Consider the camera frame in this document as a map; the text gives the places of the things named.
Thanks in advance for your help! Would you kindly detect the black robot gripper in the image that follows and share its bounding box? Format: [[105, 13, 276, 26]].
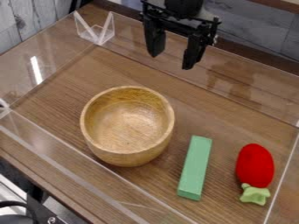
[[140, 0, 221, 70]]

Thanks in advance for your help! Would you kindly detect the red plush strawberry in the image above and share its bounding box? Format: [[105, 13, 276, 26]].
[[235, 143, 275, 206]]

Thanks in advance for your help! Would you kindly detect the light wooden bowl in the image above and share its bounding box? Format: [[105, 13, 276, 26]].
[[79, 86, 175, 167]]

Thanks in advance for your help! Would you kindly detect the green rectangular block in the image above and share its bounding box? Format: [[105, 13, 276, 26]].
[[176, 136, 212, 201]]

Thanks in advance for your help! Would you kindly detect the clear acrylic corner bracket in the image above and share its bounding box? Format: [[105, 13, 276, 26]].
[[73, 11, 115, 46]]

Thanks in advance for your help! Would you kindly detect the clear acrylic tray enclosure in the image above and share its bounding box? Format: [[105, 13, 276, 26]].
[[0, 7, 299, 224]]

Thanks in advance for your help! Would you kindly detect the black metal table bracket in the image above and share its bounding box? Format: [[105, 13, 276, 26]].
[[25, 195, 60, 224]]

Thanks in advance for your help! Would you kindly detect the black cable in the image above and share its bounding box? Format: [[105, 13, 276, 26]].
[[0, 200, 40, 224]]

